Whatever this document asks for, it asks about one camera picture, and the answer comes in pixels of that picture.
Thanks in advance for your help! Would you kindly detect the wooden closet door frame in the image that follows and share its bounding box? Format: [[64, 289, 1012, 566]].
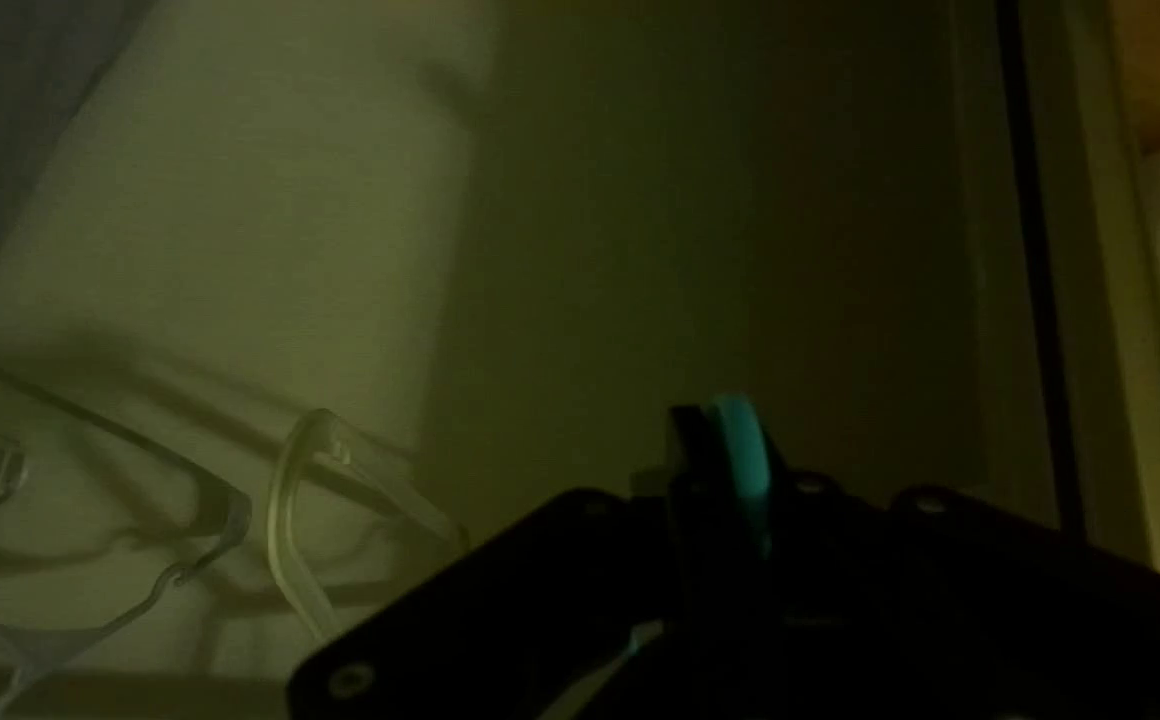
[[996, 0, 1160, 592]]

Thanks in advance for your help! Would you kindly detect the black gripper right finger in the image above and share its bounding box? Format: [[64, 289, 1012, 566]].
[[767, 462, 827, 553]]

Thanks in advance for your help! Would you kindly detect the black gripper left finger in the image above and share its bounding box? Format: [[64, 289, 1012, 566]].
[[660, 399, 731, 544]]

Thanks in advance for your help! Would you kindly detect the blue plastic coat hanger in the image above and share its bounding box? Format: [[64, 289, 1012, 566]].
[[704, 390, 784, 566]]

